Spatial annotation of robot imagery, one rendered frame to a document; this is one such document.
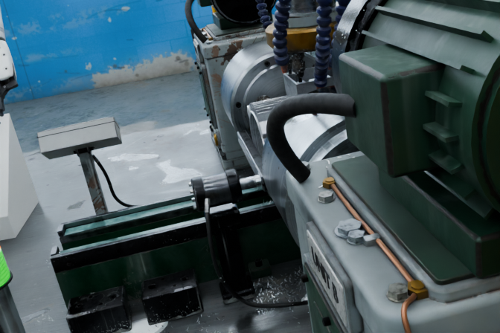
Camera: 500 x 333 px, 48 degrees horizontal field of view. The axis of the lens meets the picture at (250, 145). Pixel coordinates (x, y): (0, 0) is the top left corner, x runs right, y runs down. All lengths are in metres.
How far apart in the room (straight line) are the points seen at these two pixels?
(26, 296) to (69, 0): 5.68
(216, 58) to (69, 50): 5.44
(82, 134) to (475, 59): 1.03
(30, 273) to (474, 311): 1.07
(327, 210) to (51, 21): 6.40
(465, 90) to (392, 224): 0.16
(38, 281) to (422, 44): 1.05
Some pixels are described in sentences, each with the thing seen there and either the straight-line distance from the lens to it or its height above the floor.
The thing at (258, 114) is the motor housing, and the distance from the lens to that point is 1.04.
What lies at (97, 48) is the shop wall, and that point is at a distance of 6.79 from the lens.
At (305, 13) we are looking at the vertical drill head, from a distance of 1.02.
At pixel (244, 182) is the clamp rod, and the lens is 0.96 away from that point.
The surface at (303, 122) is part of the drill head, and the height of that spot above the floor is 1.15.
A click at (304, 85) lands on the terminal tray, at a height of 1.14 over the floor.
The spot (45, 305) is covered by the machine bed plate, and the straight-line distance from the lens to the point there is 1.22.
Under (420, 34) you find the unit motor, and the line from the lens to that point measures 0.44.
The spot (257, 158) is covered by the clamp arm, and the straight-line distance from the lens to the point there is 1.02.
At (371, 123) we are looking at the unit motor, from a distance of 0.41.
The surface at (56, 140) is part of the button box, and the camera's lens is 1.30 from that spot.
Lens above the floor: 1.42
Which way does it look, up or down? 21 degrees down
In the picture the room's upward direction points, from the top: 10 degrees counter-clockwise
